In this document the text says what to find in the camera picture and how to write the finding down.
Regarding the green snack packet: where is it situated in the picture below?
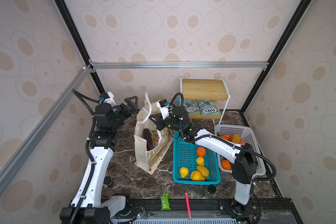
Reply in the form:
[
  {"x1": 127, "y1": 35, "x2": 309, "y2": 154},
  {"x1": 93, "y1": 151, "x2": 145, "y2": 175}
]
[{"x1": 160, "y1": 193, "x2": 171, "y2": 211}]

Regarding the teal plastic basket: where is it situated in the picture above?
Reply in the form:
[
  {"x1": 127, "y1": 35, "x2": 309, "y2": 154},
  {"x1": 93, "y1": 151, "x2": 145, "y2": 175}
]
[{"x1": 173, "y1": 132, "x2": 221, "y2": 185}]

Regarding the teal red candy bag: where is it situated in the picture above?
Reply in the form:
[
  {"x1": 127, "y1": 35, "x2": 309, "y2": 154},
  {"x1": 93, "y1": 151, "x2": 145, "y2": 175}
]
[{"x1": 183, "y1": 99, "x2": 200, "y2": 113}]

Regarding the black round cap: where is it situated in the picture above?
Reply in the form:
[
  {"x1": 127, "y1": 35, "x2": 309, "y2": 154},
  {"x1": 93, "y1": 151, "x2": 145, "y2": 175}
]
[{"x1": 206, "y1": 184, "x2": 216, "y2": 195}]

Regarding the floral canvas grocery bag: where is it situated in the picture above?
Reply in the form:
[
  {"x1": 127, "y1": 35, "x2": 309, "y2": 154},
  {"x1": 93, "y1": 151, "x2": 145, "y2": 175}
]
[{"x1": 134, "y1": 92, "x2": 173, "y2": 175}]

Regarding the orange pink snack bag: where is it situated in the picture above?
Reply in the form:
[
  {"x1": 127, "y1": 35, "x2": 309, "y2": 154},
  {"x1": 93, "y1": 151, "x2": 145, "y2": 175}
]
[{"x1": 150, "y1": 131, "x2": 160, "y2": 142}]

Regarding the yellow lemon front left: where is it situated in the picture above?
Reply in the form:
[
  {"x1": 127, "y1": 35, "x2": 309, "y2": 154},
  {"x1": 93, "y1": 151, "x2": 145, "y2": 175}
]
[{"x1": 179, "y1": 167, "x2": 189, "y2": 178}]

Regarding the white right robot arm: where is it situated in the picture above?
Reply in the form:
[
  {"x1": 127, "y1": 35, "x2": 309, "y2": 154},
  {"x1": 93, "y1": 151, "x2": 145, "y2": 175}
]
[{"x1": 148, "y1": 100, "x2": 276, "y2": 217}]

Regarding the teal Fox's candy bag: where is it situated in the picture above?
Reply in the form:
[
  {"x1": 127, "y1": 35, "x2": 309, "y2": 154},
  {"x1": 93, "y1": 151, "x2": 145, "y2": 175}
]
[{"x1": 197, "y1": 100, "x2": 219, "y2": 116}]

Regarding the black cylinder knob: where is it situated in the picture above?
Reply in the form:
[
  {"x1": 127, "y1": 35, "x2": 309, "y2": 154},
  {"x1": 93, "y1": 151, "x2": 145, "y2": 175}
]
[{"x1": 104, "y1": 176, "x2": 114, "y2": 188}]

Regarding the orange bell pepper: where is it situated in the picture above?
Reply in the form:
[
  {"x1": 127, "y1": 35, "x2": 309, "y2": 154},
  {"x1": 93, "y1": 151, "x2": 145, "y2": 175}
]
[{"x1": 220, "y1": 160, "x2": 232, "y2": 170}]

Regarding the orange tangerine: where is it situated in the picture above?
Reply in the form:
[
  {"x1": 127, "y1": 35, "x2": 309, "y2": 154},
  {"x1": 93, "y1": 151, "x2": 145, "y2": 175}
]
[{"x1": 196, "y1": 147, "x2": 206, "y2": 157}]

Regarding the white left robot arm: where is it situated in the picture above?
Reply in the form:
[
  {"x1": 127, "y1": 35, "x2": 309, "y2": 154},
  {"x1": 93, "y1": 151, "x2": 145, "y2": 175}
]
[{"x1": 59, "y1": 89, "x2": 138, "y2": 224}]

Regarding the small yellow lemon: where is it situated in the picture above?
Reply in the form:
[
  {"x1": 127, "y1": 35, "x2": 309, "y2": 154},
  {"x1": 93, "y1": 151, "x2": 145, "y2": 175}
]
[{"x1": 196, "y1": 156, "x2": 205, "y2": 165}]

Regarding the pink pen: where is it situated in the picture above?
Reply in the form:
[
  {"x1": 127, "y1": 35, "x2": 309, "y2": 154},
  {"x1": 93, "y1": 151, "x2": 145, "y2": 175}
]
[{"x1": 184, "y1": 192, "x2": 192, "y2": 221}]

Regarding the yellow fruit front centre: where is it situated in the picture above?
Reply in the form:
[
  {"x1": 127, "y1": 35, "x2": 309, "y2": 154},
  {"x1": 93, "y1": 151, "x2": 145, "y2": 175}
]
[{"x1": 190, "y1": 171, "x2": 205, "y2": 181}]

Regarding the yellow potato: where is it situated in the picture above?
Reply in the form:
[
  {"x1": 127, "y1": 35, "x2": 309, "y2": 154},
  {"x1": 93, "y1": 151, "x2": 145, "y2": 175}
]
[{"x1": 230, "y1": 134, "x2": 243, "y2": 145}]

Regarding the white plastic basket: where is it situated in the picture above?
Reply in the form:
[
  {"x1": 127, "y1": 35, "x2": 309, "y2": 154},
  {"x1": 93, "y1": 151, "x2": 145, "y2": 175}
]
[{"x1": 214, "y1": 124, "x2": 266, "y2": 176}]

